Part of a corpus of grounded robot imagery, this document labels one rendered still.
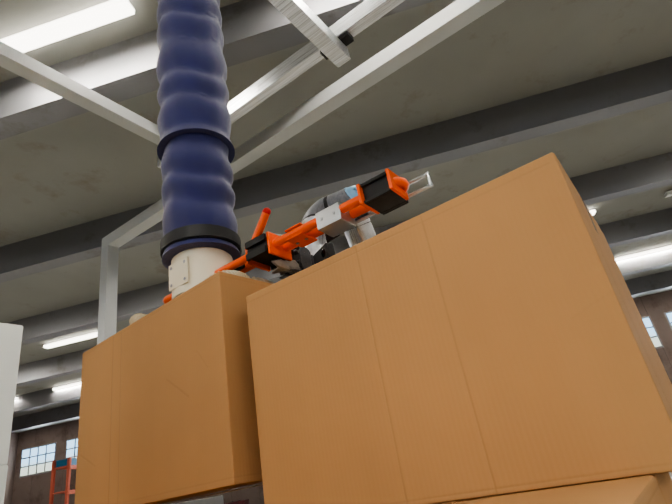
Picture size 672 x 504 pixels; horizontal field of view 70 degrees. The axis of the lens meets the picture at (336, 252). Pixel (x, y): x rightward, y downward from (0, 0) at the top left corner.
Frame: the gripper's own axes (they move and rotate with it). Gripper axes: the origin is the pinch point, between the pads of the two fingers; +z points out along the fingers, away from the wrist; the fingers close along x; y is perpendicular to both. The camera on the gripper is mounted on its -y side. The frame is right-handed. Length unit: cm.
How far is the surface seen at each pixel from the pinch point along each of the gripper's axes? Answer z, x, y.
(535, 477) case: 20, -59, -52
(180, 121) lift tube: 10, 50, 23
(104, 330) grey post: -156, 108, 344
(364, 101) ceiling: -266, 286, 83
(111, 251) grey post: -159, 192, 344
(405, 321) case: 20, -36, -40
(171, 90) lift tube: 11, 64, 26
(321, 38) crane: -96, 182, 26
